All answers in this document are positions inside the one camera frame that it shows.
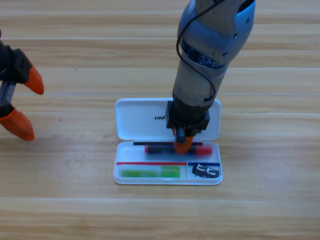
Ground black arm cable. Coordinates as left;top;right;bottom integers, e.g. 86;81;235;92
175;0;225;103

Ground white Unitree pencil case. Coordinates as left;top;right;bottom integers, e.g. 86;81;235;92
112;97;224;186

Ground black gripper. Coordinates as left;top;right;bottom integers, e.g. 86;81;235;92
166;99;210;155
0;38;45;142

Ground black marker with red cap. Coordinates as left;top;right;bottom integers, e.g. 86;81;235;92
144;144;214;156

